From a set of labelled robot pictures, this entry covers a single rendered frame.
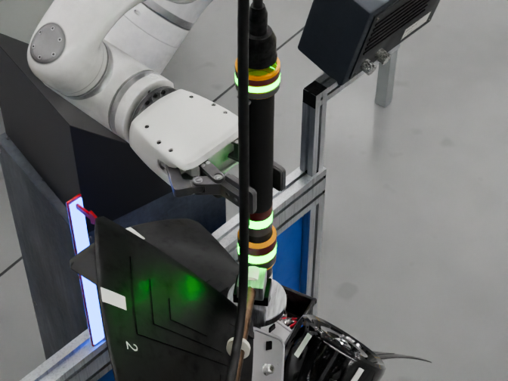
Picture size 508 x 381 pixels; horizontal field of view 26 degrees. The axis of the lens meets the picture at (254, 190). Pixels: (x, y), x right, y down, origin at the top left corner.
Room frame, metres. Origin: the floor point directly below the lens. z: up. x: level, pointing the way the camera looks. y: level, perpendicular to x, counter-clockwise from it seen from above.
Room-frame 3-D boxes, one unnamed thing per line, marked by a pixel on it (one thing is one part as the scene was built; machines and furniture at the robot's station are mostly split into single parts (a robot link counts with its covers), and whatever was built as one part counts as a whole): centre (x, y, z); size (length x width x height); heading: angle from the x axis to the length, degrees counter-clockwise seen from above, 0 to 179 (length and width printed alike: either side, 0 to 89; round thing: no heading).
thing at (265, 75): (0.81, 0.00, 1.61); 0.04 x 0.04 x 0.03
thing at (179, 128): (0.89, 0.08, 1.46); 0.11 x 0.10 x 0.07; 47
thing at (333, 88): (1.52, -0.18, 1.04); 0.24 x 0.03 x 0.03; 137
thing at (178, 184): (0.84, 0.07, 1.46); 0.08 x 0.06 x 0.01; 167
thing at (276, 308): (0.80, 0.00, 1.31); 0.09 x 0.07 x 0.10; 172
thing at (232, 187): (0.80, 0.03, 1.47); 0.07 x 0.03 x 0.03; 47
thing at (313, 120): (1.45, -0.11, 0.96); 0.03 x 0.03 x 0.20; 47
